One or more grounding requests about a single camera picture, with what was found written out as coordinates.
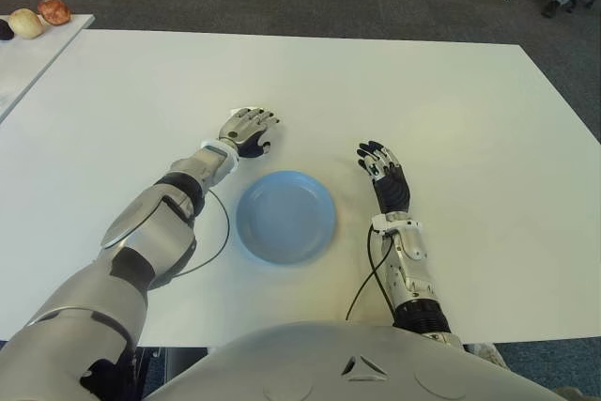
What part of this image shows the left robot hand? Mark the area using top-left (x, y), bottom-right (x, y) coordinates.
top-left (218, 107), bottom-right (283, 158)

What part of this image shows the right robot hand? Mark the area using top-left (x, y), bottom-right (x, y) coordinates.
top-left (355, 140), bottom-right (412, 219)

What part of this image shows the blue plate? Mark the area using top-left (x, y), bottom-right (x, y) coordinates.
top-left (235, 170), bottom-right (338, 267)

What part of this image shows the silver robot torso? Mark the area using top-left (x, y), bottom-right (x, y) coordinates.
top-left (140, 320), bottom-right (572, 401)

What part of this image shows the white shoe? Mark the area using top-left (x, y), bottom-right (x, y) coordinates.
top-left (464, 342), bottom-right (508, 372)

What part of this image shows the reddish brown bread roll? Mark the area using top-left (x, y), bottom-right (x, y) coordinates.
top-left (37, 0), bottom-right (72, 25)

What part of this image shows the white side table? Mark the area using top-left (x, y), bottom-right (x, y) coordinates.
top-left (0, 13), bottom-right (97, 123)

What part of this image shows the cream round fruit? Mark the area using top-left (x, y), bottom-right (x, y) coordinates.
top-left (8, 8), bottom-right (47, 39)

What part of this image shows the khaki trouser leg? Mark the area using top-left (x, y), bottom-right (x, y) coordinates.
top-left (548, 384), bottom-right (601, 401)

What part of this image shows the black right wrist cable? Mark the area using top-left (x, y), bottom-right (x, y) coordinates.
top-left (346, 226), bottom-right (400, 322)

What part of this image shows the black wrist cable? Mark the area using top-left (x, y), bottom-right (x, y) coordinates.
top-left (346, 226), bottom-right (400, 322)
top-left (176, 187), bottom-right (231, 278)

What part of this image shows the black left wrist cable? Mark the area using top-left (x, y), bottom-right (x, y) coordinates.
top-left (176, 187), bottom-right (231, 278)

